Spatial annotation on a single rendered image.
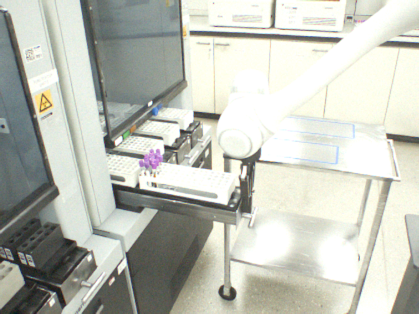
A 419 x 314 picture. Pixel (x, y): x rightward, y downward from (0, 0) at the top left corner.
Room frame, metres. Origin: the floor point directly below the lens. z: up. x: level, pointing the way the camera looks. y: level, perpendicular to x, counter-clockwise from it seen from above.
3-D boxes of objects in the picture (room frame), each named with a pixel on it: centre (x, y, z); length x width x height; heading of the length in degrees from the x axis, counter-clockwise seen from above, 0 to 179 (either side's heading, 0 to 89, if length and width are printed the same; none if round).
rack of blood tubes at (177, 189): (1.00, 0.07, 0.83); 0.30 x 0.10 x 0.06; 70
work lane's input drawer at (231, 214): (1.05, 0.20, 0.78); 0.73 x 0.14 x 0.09; 70
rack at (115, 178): (1.11, 0.37, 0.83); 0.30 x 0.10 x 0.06; 70
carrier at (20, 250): (0.71, 0.44, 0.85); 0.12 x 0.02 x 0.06; 159
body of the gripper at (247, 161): (0.93, -0.11, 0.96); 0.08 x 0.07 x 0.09; 160
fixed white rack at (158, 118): (1.54, 0.22, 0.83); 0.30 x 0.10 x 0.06; 70
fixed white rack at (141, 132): (1.40, 0.27, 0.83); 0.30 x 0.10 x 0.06; 70
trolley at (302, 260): (1.33, -0.41, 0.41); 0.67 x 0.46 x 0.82; 70
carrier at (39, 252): (0.70, 0.42, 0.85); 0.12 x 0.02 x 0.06; 160
